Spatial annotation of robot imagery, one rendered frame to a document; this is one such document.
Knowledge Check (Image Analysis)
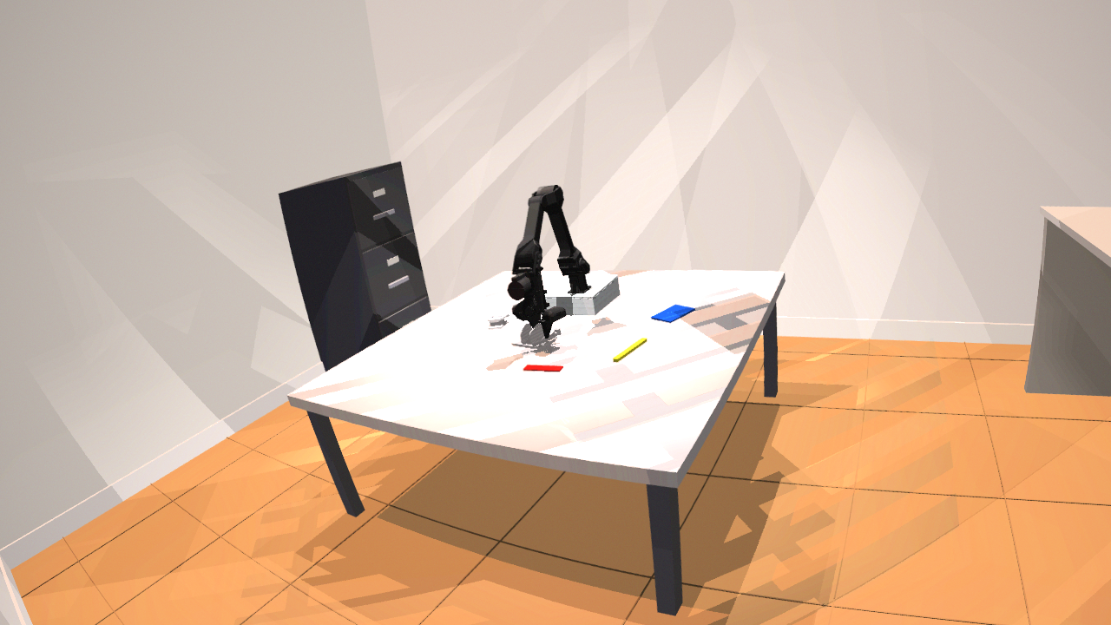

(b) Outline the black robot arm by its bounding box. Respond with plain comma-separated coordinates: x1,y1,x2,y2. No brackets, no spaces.
507,185,592,321

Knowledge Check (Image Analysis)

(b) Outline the blue flat rectangular plate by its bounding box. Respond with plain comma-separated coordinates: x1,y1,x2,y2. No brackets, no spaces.
650,305,695,324

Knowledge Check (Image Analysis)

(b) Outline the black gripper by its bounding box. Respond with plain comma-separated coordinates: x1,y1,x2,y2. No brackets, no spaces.
526,288,567,339

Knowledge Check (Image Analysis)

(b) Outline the yellow flat bar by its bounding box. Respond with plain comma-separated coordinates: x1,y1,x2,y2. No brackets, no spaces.
612,337,647,362

